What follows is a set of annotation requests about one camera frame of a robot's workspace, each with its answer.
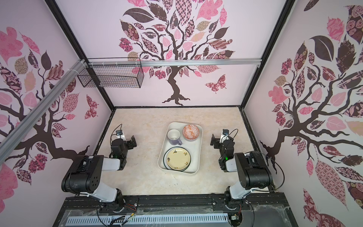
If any white plastic bin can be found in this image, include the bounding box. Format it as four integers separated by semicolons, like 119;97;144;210
157;122;203;176

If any lavender ceramic mug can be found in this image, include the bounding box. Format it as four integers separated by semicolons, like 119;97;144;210
167;129;182;145

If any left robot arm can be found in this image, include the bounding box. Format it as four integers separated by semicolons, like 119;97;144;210
61;130;137;213

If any aluminium frame rail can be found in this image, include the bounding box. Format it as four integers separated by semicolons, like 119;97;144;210
88;58;262;67
1;59;87;163

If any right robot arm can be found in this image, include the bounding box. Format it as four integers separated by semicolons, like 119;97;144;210
210;135;273;210

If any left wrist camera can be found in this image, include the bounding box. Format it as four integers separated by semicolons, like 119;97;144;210
115;130;123;137

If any orange patterned bowl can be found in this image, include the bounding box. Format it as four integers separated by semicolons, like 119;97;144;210
182;124;200;141

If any cream plate black calligraphy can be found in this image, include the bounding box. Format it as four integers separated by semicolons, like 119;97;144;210
166;147;192;171

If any aluminium frame rail back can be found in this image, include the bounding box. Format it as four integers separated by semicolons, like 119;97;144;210
88;58;262;67

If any black wire basket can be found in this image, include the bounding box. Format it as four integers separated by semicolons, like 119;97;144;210
78;57;144;89

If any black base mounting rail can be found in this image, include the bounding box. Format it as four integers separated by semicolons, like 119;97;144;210
54;193;297;227

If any aluminium frame rail left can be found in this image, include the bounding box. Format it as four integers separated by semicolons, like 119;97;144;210
1;59;87;163

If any white slotted cable duct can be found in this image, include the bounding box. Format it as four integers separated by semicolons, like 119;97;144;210
62;213;230;227

